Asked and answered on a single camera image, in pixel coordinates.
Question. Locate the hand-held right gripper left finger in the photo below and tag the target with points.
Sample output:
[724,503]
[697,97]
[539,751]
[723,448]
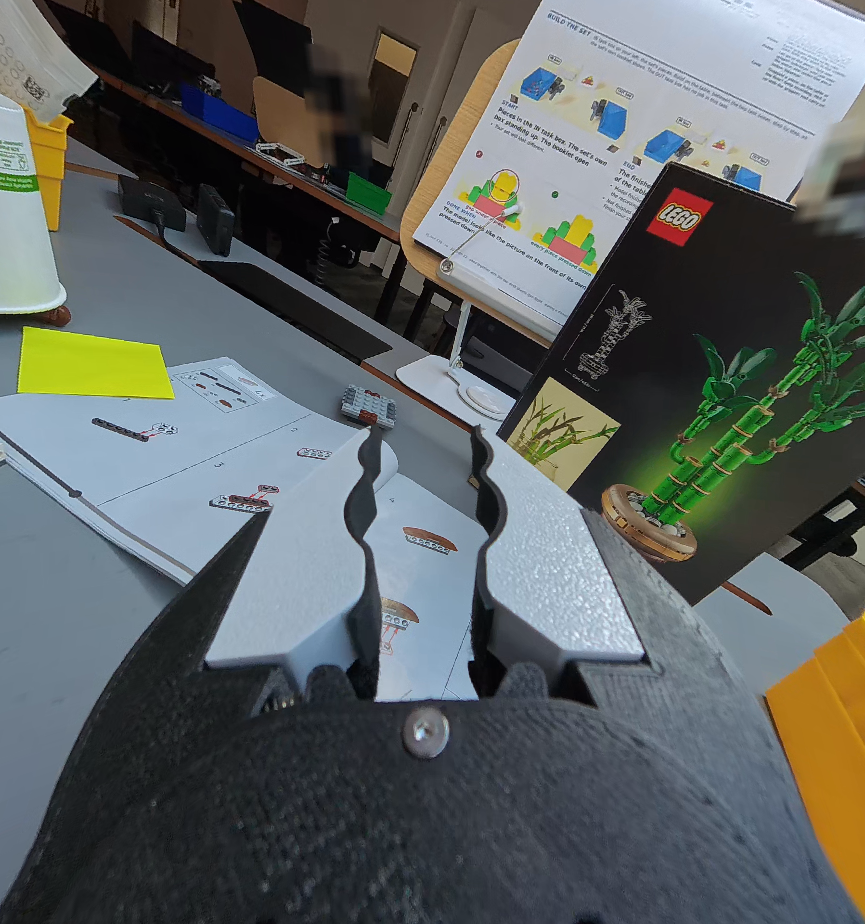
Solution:
[295,577]

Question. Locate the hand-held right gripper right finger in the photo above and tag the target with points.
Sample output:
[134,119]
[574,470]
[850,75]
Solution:
[555,577]

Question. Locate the yellow plastic bin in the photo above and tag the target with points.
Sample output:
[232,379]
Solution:
[836,758]
[46,166]

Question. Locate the lego instruction booklet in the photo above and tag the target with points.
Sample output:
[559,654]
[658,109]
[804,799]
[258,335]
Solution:
[187,462]

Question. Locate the grey brown lego base assembly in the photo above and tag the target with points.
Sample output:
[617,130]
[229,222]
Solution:
[367,406]

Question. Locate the black lego set box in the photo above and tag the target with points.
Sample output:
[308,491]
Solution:
[692,303]

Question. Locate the wooden document stand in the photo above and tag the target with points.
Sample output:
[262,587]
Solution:
[425,379]

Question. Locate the yellow paper sheet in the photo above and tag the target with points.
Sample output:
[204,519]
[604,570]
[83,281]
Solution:
[93,364]

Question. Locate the black rectangular device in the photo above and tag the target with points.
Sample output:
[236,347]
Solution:
[214,220]

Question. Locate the green storage bin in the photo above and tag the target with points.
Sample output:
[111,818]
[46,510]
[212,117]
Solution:
[367,195]

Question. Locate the black power adapter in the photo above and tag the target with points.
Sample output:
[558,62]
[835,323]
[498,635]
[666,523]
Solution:
[147,198]

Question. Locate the white paper cup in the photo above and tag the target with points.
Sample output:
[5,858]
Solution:
[6,238]

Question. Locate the blue storage bin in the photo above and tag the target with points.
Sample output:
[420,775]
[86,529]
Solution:
[223,115]

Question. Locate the plywood chair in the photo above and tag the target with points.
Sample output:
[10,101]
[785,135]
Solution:
[277,108]

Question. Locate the printed task instruction sheet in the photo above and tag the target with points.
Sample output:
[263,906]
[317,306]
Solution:
[656,94]

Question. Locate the beige printed paper bag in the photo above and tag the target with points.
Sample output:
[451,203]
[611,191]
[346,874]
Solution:
[21,50]

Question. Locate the white truss frame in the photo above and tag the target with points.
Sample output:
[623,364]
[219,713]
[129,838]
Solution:
[280,151]

